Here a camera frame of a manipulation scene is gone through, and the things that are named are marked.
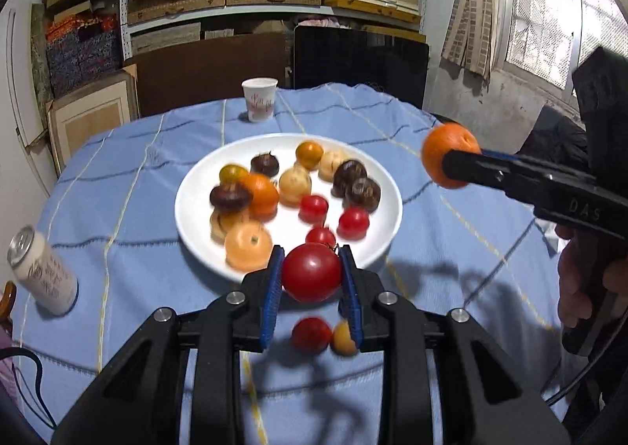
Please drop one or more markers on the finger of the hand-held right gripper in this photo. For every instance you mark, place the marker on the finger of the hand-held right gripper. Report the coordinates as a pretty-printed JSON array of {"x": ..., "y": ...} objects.
[
  {"x": 500, "y": 155},
  {"x": 471, "y": 167}
]

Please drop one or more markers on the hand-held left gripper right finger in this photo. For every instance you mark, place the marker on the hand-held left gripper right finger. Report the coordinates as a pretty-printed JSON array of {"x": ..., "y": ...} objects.
[{"x": 351, "y": 300}]

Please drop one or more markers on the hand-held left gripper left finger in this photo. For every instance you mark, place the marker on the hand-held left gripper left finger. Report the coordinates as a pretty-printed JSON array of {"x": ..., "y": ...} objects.
[{"x": 272, "y": 297}]

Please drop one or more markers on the large orange tangerine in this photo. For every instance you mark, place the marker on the large orange tangerine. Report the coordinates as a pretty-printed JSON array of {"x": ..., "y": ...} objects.
[{"x": 436, "y": 155}]

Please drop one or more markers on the red cherry tomato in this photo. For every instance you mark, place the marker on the red cherry tomato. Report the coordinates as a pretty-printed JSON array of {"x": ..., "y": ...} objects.
[
  {"x": 311, "y": 273},
  {"x": 321, "y": 236},
  {"x": 353, "y": 223},
  {"x": 314, "y": 208},
  {"x": 311, "y": 334}
]

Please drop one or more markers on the pale yellow round fruit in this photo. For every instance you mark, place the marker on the pale yellow round fruit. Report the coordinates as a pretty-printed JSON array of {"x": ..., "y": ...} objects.
[
  {"x": 294, "y": 185},
  {"x": 248, "y": 246}
]

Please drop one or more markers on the white oval plate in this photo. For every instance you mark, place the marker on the white oval plate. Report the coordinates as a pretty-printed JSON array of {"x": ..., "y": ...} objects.
[{"x": 382, "y": 209}]

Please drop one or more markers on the orange tangerine with stem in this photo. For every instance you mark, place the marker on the orange tangerine with stem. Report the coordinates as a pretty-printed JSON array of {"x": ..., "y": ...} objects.
[{"x": 265, "y": 197}]

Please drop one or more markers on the dark brown water chestnut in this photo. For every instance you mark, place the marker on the dark brown water chestnut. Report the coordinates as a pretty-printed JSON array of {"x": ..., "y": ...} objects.
[
  {"x": 230, "y": 196},
  {"x": 347, "y": 175},
  {"x": 265, "y": 164},
  {"x": 363, "y": 193}
]

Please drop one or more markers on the yellow-orange cherry tomato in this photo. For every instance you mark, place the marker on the yellow-orange cherry tomato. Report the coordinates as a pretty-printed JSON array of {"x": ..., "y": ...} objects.
[
  {"x": 233, "y": 173},
  {"x": 309, "y": 154}
]

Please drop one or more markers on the person's right hand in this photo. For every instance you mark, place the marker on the person's right hand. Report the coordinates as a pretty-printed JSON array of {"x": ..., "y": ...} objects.
[{"x": 574, "y": 288}]

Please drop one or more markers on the small tan fruit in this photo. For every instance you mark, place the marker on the small tan fruit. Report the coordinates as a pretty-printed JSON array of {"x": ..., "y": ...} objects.
[{"x": 342, "y": 339}]

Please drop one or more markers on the dark cloth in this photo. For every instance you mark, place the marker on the dark cloth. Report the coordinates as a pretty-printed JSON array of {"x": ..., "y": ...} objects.
[{"x": 554, "y": 135}]

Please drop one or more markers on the pale peeled water chestnut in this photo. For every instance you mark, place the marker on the pale peeled water chestnut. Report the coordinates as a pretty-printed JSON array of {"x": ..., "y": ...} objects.
[
  {"x": 223, "y": 226},
  {"x": 332, "y": 162}
]

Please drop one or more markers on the barred window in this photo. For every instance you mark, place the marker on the barred window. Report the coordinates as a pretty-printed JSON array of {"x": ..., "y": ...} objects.
[{"x": 559, "y": 18}]

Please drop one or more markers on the beige patterned curtain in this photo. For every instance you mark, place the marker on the beige patterned curtain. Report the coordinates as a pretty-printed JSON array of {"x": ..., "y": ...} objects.
[{"x": 471, "y": 8}]

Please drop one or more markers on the black panel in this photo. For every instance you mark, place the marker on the black panel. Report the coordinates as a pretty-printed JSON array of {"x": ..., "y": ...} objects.
[{"x": 360, "y": 62}]

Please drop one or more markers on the stack of yellow wooden boards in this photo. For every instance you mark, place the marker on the stack of yellow wooden boards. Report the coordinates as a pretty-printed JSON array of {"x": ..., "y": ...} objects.
[{"x": 378, "y": 5}]

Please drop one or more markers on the white paper cup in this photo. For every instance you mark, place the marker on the white paper cup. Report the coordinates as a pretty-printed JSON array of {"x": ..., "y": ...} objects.
[{"x": 259, "y": 99}]

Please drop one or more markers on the pink cloth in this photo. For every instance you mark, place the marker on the pink cloth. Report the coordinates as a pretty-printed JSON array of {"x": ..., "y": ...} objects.
[{"x": 319, "y": 22}]

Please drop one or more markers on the white drink can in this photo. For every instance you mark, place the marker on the white drink can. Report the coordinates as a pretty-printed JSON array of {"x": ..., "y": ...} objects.
[{"x": 44, "y": 273}]

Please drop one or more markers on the brown board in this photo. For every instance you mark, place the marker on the brown board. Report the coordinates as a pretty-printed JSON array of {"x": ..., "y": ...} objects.
[{"x": 206, "y": 77}]

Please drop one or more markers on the wooden chair part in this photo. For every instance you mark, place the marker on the wooden chair part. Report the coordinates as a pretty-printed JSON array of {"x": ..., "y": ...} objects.
[{"x": 7, "y": 300}]

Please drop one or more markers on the grey woven box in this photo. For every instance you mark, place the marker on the grey woven box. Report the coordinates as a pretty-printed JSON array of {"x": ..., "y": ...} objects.
[{"x": 164, "y": 38}]

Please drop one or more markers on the blue patterned fabric box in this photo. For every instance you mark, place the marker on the blue patterned fabric box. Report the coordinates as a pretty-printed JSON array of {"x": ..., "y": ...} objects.
[
  {"x": 100, "y": 57},
  {"x": 64, "y": 67}
]

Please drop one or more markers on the white board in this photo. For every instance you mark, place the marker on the white board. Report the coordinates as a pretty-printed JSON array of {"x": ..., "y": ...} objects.
[{"x": 22, "y": 81}]

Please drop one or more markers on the orange patterned fabric box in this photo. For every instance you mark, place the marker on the orange patterned fabric box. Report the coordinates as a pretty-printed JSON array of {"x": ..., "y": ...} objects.
[{"x": 78, "y": 27}]

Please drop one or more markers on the green marbled board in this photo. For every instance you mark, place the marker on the green marbled board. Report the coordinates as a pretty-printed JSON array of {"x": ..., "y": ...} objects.
[{"x": 41, "y": 52}]

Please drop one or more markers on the wooden picture frame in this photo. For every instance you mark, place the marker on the wooden picture frame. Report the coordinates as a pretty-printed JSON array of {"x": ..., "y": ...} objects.
[{"x": 88, "y": 116}]

